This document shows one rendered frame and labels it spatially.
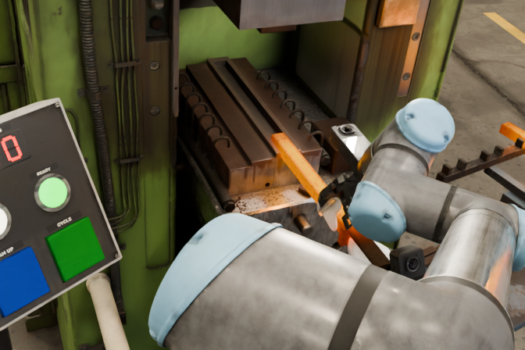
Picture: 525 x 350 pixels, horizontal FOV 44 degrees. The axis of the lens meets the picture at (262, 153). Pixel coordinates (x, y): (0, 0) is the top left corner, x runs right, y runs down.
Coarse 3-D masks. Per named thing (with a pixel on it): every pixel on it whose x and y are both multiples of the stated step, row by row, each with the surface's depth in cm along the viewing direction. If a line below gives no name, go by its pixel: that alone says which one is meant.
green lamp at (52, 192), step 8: (48, 184) 98; (56, 184) 99; (64, 184) 100; (40, 192) 97; (48, 192) 98; (56, 192) 99; (64, 192) 100; (48, 200) 98; (56, 200) 99; (64, 200) 100
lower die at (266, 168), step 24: (192, 72) 155; (216, 72) 154; (240, 72) 156; (192, 96) 147; (216, 96) 146; (264, 96) 148; (216, 120) 140; (240, 120) 139; (288, 120) 140; (216, 144) 132; (240, 144) 131; (264, 144) 132; (312, 144) 133; (216, 168) 133; (240, 168) 126; (264, 168) 129; (288, 168) 131; (240, 192) 130
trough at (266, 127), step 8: (216, 64) 159; (224, 64) 159; (224, 72) 157; (232, 72) 156; (232, 80) 154; (240, 80) 152; (240, 88) 151; (240, 96) 148; (248, 96) 148; (248, 104) 145; (256, 104) 145; (256, 112) 143; (264, 112) 142; (264, 120) 140; (272, 120) 139; (264, 128) 138; (272, 128) 138; (280, 152) 128
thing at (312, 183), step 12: (276, 144) 130; (288, 144) 129; (288, 156) 126; (300, 156) 126; (300, 168) 123; (312, 168) 123; (300, 180) 123; (312, 180) 120; (312, 192) 118; (360, 240) 106; (372, 240) 107; (372, 252) 104; (384, 264) 102
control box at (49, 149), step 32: (0, 128) 94; (32, 128) 97; (64, 128) 100; (0, 160) 93; (32, 160) 97; (64, 160) 100; (0, 192) 93; (32, 192) 97; (96, 192) 104; (32, 224) 96; (64, 224) 100; (96, 224) 103; (0, 256) 93; (64, 288) 99; (0, 320) 93
